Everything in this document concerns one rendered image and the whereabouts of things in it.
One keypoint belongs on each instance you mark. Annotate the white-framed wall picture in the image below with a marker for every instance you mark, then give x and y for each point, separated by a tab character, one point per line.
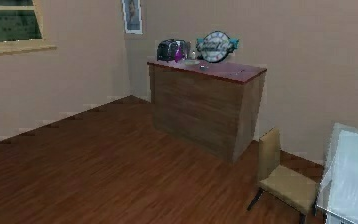
132	15

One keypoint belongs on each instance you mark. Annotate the round teal-winged wall clock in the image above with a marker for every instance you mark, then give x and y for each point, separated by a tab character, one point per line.
216	46

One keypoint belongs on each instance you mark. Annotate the white glass-top table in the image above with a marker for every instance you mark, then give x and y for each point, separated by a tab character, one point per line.
348	176

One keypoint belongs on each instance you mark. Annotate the small pale shaker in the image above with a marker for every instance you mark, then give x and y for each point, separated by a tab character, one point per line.
193	55

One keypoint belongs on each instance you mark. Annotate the purple bottle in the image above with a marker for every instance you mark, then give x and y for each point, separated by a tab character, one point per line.
178	55

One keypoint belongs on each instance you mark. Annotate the tan cushioned chair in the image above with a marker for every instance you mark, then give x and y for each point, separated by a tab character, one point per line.
280	176

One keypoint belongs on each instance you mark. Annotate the wood-framed window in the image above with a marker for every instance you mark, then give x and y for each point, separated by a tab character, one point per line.
12	26

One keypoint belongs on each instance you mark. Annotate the black silver toaster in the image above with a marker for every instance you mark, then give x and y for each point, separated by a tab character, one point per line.
168	50

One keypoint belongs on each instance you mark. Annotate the brown wooden counter cabinet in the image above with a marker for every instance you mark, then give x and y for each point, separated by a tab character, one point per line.
200	106

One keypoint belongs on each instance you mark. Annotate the pale plate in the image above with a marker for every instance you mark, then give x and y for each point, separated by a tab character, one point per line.
191	62

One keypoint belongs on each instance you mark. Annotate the small dark round object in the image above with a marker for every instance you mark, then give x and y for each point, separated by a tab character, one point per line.
203	67

